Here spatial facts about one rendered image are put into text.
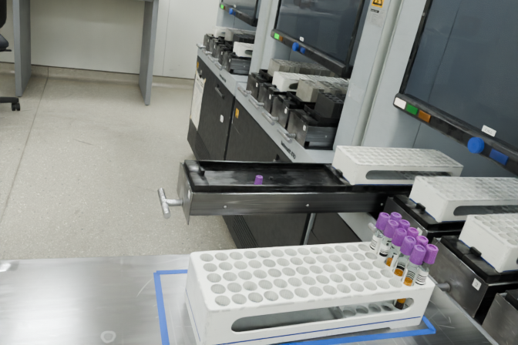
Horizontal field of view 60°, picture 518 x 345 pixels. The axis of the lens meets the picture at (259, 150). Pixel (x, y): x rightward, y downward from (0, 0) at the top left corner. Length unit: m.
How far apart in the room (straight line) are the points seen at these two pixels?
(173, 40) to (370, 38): 3.29
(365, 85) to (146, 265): 0.82
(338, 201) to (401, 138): 0.29
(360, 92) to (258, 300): 0.86
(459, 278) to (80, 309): 0.61
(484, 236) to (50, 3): 3.93
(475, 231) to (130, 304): 0.60
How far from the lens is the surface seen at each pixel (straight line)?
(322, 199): 0.95
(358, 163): 0.98
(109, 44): 4.37
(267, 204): 0.90
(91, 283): 0.61
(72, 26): 4.35
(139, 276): 0.62
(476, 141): 0.91
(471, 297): 0.87
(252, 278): 0.53
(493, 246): 0.87
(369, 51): 1.26
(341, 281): 0.58
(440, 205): 0.94
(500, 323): 0.83
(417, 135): 1.20
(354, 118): 1.29
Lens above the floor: 1.21
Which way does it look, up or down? 22 degrees down
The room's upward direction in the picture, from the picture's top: 11 degrees clockwise
